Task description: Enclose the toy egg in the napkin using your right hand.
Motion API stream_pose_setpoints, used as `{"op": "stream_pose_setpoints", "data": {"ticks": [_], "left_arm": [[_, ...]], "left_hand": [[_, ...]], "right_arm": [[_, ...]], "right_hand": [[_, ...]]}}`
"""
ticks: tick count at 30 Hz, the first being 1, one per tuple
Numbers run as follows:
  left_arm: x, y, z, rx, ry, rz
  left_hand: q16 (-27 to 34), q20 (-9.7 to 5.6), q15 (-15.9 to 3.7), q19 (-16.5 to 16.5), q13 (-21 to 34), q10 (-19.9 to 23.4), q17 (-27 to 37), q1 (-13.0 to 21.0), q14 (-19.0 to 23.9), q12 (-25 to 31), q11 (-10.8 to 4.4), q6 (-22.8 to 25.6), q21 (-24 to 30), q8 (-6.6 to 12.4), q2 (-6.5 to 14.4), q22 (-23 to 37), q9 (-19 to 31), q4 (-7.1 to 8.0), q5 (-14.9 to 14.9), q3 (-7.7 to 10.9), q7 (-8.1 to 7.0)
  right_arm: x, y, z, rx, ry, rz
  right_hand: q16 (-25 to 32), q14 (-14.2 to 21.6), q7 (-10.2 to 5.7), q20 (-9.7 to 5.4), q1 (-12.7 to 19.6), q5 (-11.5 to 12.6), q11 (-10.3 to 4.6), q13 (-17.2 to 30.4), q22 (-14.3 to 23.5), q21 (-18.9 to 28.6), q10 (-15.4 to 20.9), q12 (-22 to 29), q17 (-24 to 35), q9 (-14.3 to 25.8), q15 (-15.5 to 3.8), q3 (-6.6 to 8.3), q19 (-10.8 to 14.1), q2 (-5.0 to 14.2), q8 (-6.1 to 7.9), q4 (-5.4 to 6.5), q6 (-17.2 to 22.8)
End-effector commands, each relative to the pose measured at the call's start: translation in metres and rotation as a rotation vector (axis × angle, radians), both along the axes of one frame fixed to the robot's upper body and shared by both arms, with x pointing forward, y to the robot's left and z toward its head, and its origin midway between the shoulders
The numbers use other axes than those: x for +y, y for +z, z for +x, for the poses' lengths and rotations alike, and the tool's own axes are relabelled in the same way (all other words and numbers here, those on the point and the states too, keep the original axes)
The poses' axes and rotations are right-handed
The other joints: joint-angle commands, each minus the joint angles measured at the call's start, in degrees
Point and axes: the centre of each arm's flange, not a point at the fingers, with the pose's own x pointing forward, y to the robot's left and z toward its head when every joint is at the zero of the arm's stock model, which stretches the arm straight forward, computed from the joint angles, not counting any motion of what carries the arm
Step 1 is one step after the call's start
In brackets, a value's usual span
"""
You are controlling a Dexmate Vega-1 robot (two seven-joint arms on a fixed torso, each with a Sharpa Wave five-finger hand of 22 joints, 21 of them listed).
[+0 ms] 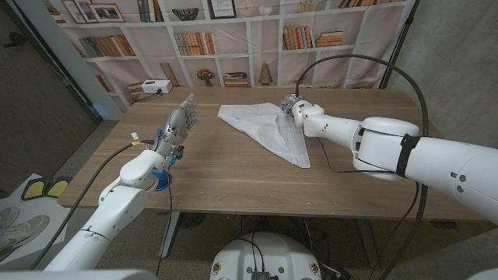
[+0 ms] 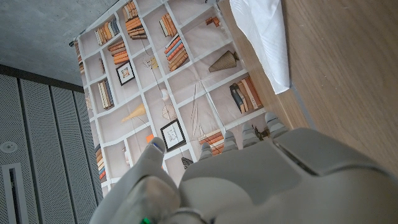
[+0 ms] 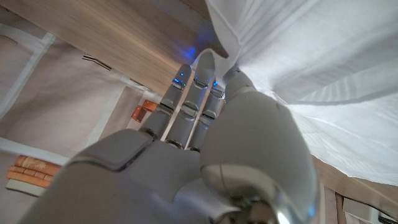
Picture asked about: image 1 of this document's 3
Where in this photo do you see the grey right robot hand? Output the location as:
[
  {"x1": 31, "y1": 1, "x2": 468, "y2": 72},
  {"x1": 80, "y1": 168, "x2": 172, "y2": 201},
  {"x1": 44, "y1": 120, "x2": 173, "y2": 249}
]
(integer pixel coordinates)
[{"x1": 279, "y1": 93, "x2": 307, "y2": 120}]

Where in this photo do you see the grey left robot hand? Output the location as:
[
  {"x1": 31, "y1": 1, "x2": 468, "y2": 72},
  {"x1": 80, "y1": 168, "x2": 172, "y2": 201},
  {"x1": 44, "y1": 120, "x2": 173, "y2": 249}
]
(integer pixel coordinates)
[{"x1": 150, "y1": 93, "x2": 201, "y2": 164}]

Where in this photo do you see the white cloth napkin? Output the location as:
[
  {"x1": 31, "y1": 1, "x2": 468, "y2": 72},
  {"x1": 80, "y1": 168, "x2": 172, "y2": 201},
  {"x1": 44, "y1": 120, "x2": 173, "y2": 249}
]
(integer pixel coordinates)
[{"x1": 216, "y1": 102, "x2": 311, "y2": 170}]

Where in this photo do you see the white power strip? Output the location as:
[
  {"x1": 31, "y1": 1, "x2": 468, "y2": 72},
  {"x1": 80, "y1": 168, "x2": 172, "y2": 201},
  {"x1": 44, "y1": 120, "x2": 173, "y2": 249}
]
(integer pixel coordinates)
[{"x1": 140, "y1": 79, "x2": 174, "y2": 95}]

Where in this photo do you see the blue round cap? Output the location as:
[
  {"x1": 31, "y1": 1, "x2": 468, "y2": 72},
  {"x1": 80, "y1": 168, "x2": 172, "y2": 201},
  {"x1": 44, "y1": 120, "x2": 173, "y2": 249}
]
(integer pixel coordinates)
[{"x1": 152, "y1": 170, "x2": 173, "y2": 192}]

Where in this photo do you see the printed bookshelf backdrop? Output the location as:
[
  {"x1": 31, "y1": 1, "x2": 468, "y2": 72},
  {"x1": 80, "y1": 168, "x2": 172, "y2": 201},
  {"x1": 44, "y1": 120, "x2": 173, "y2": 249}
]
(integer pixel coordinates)
[{"x1": 40, "y1": 0, "x2": 417, "y2": 114}]

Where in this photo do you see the white table leg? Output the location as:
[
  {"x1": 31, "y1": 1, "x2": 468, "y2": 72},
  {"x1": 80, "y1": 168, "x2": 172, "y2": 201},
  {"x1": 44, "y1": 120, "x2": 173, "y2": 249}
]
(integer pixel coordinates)
[{"x1": 158, "y1": 212, "x2": 181, "y2": 258}]

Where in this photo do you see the black backdrop stand pole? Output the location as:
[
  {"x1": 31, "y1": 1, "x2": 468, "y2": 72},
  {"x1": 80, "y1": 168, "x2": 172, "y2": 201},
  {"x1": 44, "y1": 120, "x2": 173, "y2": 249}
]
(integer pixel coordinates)
[{"x1": 379, "y1": 0, "x2": 422, "y2": 89}]

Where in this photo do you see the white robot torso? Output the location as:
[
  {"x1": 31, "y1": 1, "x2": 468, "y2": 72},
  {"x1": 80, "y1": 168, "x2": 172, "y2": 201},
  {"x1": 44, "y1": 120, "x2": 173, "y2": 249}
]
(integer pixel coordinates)
[{"x1": 209, "y1": 232, "x2": 323, "y2": 280}]

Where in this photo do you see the grey table leg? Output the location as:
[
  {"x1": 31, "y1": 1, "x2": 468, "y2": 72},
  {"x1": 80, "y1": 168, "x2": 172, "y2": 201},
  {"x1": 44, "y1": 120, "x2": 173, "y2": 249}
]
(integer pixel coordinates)
[{"x1": 356, "y1": 218, "x2": 381, "y2": 270}]

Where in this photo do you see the white shoe print floor mat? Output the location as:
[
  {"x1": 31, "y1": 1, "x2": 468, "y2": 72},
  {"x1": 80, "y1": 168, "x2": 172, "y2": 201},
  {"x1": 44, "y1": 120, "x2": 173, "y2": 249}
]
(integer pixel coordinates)
[{"x1": 0, "y1": 173, "x2": 73, "y2": 261}]

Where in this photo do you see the black power strip cable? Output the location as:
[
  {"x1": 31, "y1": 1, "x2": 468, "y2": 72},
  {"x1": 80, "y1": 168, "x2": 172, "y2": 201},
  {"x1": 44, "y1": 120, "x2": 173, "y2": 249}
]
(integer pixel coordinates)
[{"x1": 134, "y1": 89, "x2": 163, "y2": 103}]

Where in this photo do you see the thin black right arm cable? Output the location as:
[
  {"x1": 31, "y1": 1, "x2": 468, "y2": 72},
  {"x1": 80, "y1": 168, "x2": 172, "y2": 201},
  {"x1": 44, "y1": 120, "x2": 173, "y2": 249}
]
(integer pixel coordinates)
[{"x1": 315, "y1": 136, "x2": 420, "y2": 280}]

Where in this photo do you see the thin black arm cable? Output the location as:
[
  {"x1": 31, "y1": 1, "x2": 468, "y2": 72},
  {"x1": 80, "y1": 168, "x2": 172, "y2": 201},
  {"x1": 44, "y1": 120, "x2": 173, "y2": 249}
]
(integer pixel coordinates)
[
  {"x1": 155, "y1": 165, "x2": 174, "y2": 277},
  {"x1": 315, "y1": 136, "x2": 420, "y2": 280}
]

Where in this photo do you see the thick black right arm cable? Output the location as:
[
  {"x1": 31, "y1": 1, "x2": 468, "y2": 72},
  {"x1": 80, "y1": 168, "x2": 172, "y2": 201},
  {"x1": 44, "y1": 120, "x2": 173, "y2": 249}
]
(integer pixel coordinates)
[{"x1": 294, "y1": 53, "x2": 430, "y2": 280}]

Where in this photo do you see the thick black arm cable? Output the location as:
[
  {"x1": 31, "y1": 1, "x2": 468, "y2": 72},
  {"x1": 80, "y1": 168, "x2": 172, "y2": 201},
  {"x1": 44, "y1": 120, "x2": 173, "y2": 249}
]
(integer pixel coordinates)
[
  {"x1": 30, "y1": 138, "x2": 156, "y2": 271},
  {"x1": 294, "y1": 53, "x2": 430, "y2": 280}
]

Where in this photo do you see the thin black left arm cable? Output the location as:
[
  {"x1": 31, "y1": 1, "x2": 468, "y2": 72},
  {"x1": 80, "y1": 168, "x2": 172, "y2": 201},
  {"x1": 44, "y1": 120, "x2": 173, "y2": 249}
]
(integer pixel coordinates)
[{"x1": 155, "y1": 165, "x2": 174, "y2": 277}]

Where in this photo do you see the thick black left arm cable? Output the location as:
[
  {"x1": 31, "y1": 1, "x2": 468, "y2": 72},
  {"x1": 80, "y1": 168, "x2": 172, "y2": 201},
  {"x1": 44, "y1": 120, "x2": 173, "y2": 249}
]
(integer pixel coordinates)
[{"x1": 30, "y1": 138, "x2": 156, "y2": 271}]

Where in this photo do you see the black torso cable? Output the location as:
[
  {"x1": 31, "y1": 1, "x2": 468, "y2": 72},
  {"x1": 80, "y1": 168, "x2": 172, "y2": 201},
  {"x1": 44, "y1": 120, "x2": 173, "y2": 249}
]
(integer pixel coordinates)
[{"x1": 237, "y1": 232, "x2": 266, "y2": 273}]

